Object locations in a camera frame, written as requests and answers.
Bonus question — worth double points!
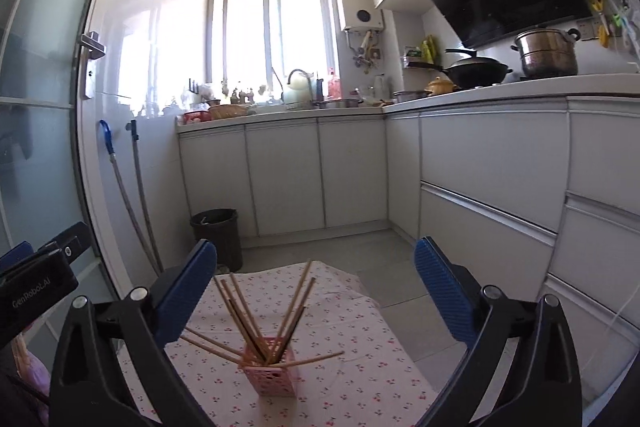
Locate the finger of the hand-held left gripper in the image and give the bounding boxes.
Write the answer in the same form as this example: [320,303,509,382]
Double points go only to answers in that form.
[0,241,35,275]
[35,222,94,265]

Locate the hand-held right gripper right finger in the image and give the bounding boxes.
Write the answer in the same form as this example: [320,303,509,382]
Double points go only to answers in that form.
[414,236,583,427]

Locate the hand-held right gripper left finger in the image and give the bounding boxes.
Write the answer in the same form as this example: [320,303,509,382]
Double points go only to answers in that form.
[48,238,219,427]

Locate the bundle of light wooden chopsticks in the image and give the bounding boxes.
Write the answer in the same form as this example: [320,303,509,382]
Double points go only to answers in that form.
[179,259,347,368]

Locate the pink perforated utensil holder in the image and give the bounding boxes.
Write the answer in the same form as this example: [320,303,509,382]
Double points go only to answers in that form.
[242,336,301,400]

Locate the person's left forearm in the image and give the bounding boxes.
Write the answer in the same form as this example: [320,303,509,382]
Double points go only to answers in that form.
[10,334,51,408]

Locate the dark brown trash bin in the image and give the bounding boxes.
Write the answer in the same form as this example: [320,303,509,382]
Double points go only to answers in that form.
[189,208,244,273]

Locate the black tipped mop pole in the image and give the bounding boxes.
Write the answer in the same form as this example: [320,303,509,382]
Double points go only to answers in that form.
[125,119,163,275]

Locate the white kitchen cabinets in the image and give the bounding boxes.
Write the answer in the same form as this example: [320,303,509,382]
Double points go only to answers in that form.
[175,74,640,403]

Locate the cherry print tablecloth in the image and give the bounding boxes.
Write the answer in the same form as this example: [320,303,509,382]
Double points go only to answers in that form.
[115,259,441,427]

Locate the wicker basket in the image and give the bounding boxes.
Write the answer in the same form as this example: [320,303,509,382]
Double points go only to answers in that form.
[207,103,251,120]

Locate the frosted glass sliding door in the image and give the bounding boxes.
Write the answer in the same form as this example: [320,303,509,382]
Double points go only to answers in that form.
[0,0,131,427]

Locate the small steel pan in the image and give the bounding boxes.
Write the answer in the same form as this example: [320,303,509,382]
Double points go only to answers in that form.
[392,89,431,104]

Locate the orange clay pot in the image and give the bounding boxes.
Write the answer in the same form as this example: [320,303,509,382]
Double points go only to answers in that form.
[425,77,458,96]

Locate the black wok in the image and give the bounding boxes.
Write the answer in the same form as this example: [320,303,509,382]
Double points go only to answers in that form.
[407,48,514,88]

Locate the white plastic jug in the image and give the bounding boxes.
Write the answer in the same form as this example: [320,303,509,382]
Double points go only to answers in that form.
[282,68,317,105]

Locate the stainless steel pot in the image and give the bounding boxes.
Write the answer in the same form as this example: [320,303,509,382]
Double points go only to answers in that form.
[511,27,582,78]

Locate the hanging wooden rolling pin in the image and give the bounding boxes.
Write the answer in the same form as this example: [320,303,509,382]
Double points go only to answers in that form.
[352,32,375,68]

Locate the kitchen window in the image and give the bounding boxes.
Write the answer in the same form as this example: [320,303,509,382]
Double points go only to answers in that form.
[207,0,338,100]

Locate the white water heater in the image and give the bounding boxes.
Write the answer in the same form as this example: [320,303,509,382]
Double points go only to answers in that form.
[335,0,385,32]

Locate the yellow hanging scissors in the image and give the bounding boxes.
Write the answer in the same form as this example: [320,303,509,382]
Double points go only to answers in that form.
[590,0,611,48]

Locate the hanging green kitchen tool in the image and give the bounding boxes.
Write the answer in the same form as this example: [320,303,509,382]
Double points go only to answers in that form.
[612,0,633,52]

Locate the blue handled mop pole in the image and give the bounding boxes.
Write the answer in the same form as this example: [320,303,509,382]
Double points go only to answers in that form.
[98,119,163,275]

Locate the silver door handle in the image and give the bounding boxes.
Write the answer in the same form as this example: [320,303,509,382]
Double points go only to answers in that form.
[80,32,107,100]

